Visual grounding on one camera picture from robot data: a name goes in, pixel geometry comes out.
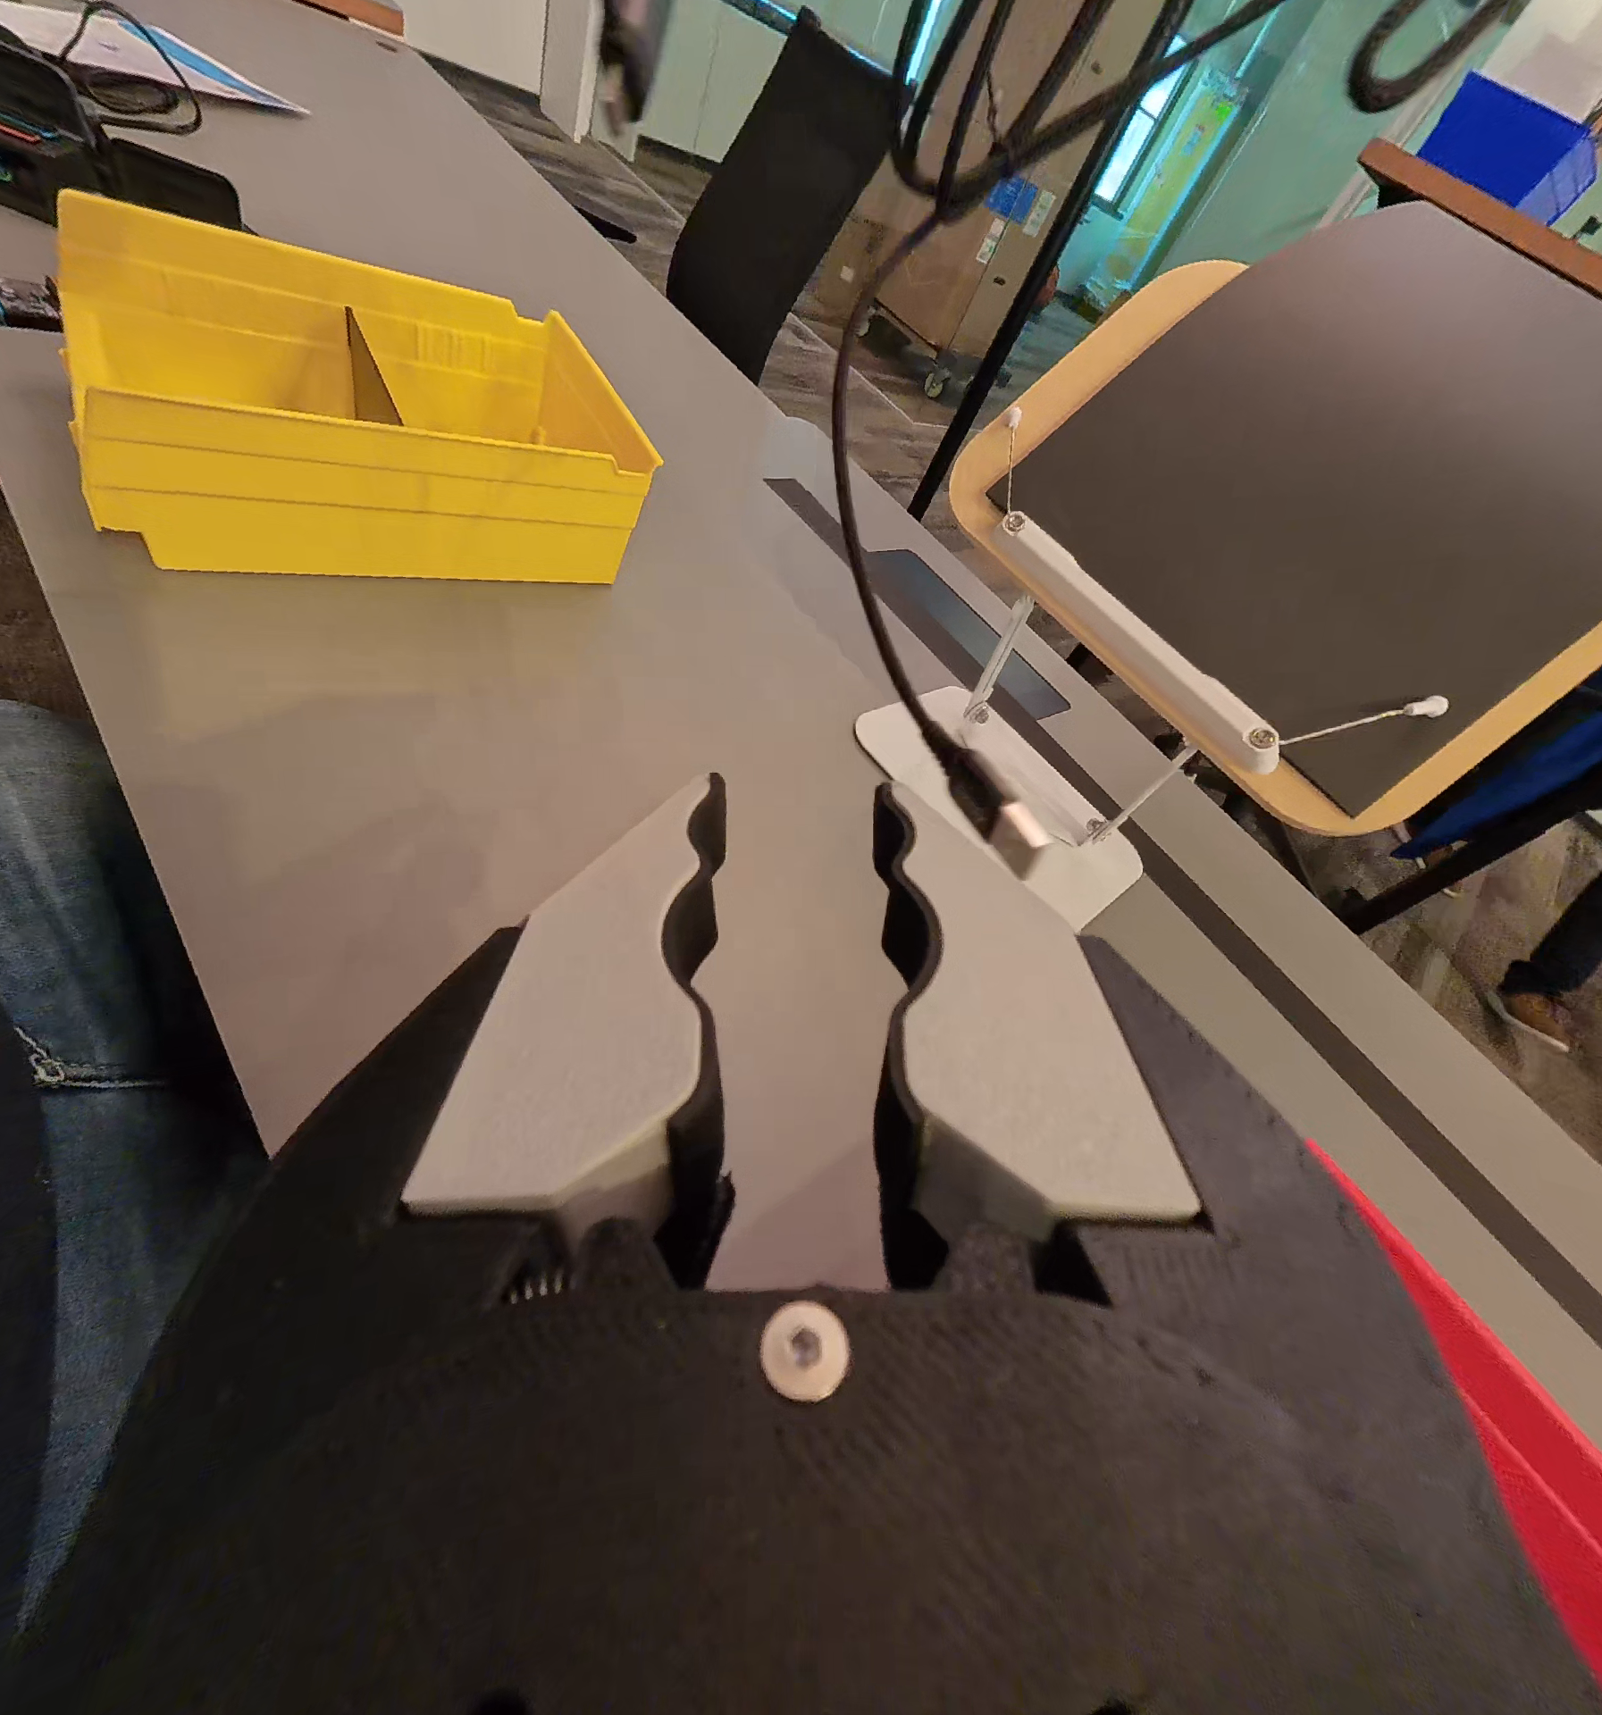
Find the wooden-edged black board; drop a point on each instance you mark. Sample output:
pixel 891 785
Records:
pixel 1351 467

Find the person's jeans leg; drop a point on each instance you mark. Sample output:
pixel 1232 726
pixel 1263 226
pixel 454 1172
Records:
pixel 76 939

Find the black tilted panel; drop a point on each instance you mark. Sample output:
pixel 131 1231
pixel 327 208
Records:
pixel 775 201

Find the white blue printed paper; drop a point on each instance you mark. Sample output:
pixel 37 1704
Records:
pixel 210 64

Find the blue plastic bin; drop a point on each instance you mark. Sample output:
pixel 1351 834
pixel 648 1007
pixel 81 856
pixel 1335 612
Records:
pixel 1498 133

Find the black battery charger case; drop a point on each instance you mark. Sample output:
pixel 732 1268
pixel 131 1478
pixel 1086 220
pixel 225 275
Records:
pixel 13 147

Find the small dark packet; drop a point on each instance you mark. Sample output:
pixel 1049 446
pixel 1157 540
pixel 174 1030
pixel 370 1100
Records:
pixel 13 300

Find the red plastic bin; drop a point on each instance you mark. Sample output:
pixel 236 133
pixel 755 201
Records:
pixel 1548 1472

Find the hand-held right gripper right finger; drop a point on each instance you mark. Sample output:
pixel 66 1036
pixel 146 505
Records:
pixel 1042 1085

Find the black pole stand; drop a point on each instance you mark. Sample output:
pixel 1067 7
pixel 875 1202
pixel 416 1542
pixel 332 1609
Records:
pixel 1002 360

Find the black flat box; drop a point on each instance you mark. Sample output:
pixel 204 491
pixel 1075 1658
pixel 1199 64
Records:
pixel 170 186

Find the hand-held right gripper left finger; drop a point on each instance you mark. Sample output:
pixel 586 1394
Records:
pixel 577 1059

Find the yellow plastic bin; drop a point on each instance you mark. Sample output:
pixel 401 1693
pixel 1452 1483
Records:
pixel 343 513

